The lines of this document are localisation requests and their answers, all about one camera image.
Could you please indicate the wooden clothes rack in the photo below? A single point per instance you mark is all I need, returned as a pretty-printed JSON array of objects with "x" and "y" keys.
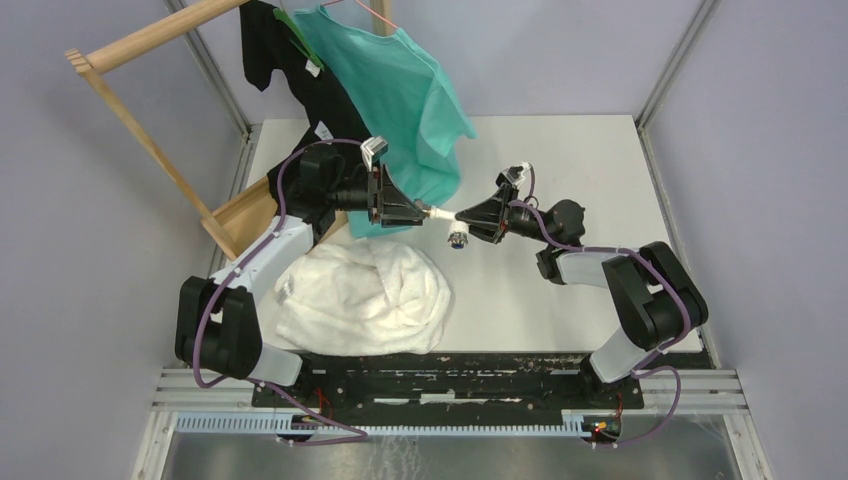
[{"x": 131, "y": 206}]

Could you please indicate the teal t-shirt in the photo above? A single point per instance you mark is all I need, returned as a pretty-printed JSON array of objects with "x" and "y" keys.
[{"x": 402, "y": 94}]

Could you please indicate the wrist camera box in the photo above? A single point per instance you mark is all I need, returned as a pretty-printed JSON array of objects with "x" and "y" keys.
[
  {"x": 516, "y": 176},
  {"x": 372, "y": 150}
]

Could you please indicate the white slotted cable duct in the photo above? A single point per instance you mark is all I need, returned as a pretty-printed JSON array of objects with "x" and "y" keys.
[{"x": 284, "y": 423}]

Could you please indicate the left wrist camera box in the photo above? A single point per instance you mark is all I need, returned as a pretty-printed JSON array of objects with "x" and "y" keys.
[{"x": 372, "y": 150}]

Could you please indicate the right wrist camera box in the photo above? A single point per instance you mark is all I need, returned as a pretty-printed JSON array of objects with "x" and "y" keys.
[{"x": 516, "y": 176}]

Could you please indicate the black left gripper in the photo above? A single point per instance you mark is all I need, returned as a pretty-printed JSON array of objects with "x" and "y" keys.
[{"x": 394, "y": 202}]

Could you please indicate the black t-shirt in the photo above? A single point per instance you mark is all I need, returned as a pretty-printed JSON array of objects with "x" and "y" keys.
[{"x": 311, "y": 99}]

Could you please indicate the white terry towel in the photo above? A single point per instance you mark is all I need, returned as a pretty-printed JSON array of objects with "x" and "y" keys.
[{"x": 370, "y": 297}]

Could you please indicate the green clothes hanger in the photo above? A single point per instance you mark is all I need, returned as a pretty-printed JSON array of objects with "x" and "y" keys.
[{"x": 315, "y": 63}]

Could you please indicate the pink clothes hanger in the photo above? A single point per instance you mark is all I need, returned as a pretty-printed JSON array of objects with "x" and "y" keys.
[{"x": 380, "y": 12}]

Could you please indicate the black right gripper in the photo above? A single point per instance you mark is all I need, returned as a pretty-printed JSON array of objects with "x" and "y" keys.
[{"x": 494, "y": 212}]

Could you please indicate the white plastic water faucet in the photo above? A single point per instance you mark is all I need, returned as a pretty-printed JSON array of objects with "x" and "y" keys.
[{"x": 458, "y": 231}]

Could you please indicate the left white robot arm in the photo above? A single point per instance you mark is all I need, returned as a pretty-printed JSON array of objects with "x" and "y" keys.
[{"x": 217, "y": 321}]

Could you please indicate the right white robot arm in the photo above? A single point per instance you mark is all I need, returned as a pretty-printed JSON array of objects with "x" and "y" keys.
[{"x": 656, "y": 301}]

